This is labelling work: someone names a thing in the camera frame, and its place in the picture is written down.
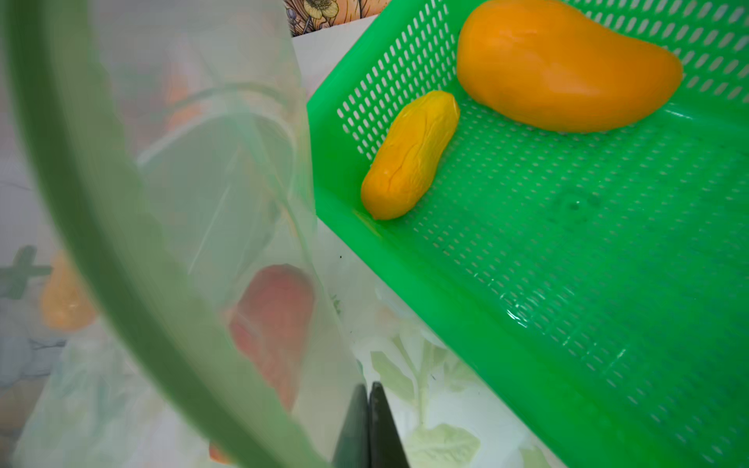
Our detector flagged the red mango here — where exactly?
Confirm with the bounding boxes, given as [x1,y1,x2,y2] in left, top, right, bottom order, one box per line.
[209,262,317,466]

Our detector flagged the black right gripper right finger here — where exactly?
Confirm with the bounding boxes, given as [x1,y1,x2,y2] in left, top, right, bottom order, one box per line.
[368,381,410,468]

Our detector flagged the orange mango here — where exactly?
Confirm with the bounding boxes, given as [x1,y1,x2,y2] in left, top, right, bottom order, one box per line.
[40,251,98,333]
[458,1,683,133]

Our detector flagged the orange mango in basket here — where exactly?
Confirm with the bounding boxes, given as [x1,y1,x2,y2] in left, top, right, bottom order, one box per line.
[458,1,683,133]

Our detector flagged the yellow wrinkled mango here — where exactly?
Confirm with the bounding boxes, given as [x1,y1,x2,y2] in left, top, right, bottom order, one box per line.
[361,91,460,220]

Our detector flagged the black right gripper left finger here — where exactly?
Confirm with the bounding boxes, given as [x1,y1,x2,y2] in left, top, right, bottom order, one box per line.
[332,384,370,468]

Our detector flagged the green plastic basket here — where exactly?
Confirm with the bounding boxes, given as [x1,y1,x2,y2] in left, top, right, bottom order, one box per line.
[308,1,748,467]

